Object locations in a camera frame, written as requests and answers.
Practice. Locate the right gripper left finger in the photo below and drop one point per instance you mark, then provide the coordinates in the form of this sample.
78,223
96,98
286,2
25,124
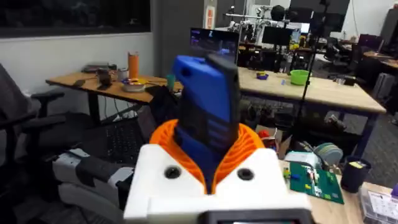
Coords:
155,174

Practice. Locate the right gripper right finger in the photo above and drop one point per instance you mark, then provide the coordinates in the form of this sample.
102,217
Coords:
258,174

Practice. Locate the blue electric screwdriver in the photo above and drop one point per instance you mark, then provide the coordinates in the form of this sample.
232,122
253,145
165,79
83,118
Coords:
205,93

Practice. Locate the cardboard box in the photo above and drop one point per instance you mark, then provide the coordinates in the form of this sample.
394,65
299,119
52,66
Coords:
280,140

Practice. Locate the black laptop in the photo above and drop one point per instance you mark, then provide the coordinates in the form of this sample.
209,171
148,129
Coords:
121,140

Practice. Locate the green board with toy blocks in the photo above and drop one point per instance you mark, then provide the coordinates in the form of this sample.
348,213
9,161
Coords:
317,183

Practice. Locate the grey tape roll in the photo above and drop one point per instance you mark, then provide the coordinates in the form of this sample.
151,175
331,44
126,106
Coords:
329,152

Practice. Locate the white bowl with yellow contents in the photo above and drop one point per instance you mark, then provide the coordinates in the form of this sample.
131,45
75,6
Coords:
133,86

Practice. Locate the teal cup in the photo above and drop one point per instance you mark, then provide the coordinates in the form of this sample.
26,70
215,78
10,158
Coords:
170,82

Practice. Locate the black cup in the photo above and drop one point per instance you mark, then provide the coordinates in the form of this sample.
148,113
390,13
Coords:
354,175

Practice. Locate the small purple and yellow bowl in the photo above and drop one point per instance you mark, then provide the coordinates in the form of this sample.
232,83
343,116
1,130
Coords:
262,76

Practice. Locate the green bowl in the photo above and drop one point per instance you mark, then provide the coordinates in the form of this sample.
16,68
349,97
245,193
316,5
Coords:
299,77

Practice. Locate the large pale wooden table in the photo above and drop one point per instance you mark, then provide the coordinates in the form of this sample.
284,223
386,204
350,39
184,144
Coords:
326,91

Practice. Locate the wooden desk with black legs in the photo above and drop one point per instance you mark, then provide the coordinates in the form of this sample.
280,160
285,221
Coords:
93,85

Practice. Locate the black tripod stand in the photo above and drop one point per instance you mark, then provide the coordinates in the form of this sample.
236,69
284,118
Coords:
308,77

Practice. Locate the black mug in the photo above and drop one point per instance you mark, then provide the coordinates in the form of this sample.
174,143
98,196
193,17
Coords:
104,77

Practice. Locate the orange bottle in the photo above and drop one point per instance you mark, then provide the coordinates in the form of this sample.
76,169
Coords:
133,65

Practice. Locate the clear plastic box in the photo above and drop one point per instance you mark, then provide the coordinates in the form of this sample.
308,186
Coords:
377,205

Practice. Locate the computer monitor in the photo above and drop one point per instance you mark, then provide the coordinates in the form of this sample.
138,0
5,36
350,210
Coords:
214,42

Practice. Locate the black office chair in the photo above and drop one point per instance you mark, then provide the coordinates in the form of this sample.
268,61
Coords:
18,118

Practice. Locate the white and red wall sign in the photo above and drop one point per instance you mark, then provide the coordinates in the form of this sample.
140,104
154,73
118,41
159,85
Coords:
210,17

